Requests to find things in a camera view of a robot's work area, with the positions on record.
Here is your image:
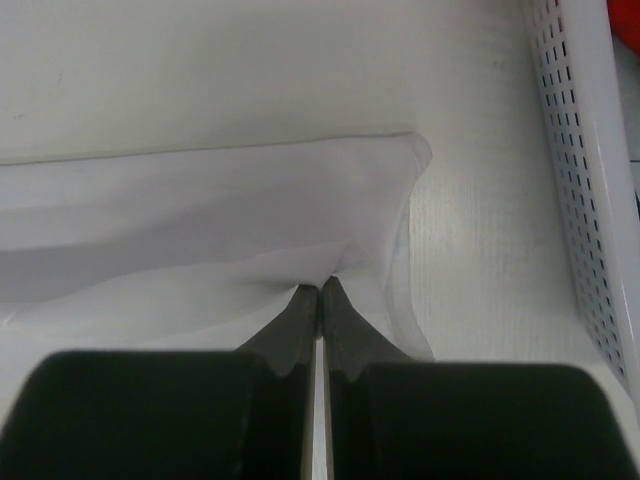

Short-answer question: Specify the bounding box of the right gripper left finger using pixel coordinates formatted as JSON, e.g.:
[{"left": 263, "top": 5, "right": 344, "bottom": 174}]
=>
[{"left": 1, "top": 286, "right": 318, "bottom": 479}]

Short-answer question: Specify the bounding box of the white t shirt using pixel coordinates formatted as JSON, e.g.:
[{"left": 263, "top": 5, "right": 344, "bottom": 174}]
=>
[{"left": 1, "top": 134, "right": 432, "bottom": 404}]

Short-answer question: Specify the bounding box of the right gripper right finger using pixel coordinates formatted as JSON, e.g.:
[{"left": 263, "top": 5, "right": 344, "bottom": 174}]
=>
[{"left": 321, "top": 278, "right": 639, "bottom": 479}]

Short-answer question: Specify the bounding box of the red crumpled t shirt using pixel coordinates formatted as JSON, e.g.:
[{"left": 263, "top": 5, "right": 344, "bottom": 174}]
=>
[{"left": 607, "top": 0, "right": 640, "bottom": 55}]

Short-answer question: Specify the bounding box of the white plastic basket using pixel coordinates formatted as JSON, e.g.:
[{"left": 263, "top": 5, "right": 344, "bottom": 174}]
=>
[{"left": 522, "top": 1, "right": 639, "bottom": 402}]

